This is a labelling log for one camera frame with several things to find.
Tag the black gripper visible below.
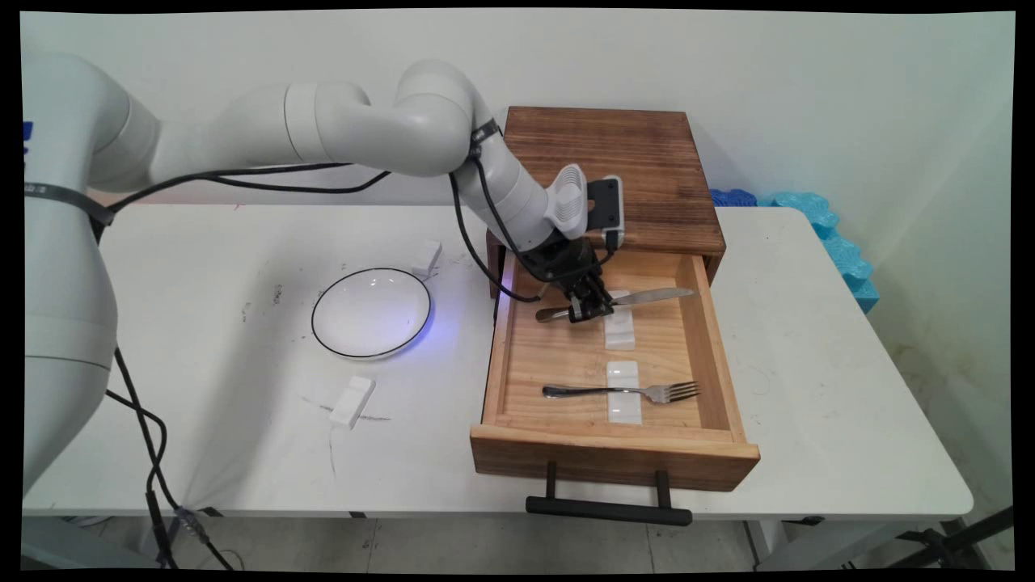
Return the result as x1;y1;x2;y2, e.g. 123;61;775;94
526;235;615;325

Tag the silver table knife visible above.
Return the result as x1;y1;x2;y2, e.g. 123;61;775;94
534;286;697;323

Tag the white ceramic cutlery rest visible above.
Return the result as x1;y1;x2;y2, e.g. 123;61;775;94
603;289;638;351
606;361;644;426
329;376;378;431
410;239;444;278

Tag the light wooden drawer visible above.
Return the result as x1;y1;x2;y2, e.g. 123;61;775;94
471;246;762;493

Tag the silver fork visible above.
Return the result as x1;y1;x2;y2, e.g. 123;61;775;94
542;381;701;406

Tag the dark wooden drawer cabinet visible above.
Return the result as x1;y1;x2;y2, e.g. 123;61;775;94
486;106;727;301

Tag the white plate with black rim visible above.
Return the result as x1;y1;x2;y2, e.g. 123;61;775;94
311;268;434;360

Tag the light blue foam piece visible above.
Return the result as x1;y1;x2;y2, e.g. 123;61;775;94
767;191;881;314

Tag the black drawer handle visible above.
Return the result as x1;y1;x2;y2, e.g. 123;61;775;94
526;461;694;527

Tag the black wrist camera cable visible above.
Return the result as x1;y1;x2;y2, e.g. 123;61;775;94
95;121;623;306

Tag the black table leg frame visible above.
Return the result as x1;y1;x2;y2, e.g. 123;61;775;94
888;505;1016;570

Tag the black cable by table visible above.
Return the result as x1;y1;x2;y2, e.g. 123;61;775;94
105;346;237;571

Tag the black strap on arm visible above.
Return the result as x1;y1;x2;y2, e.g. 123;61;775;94
23;183;116;228

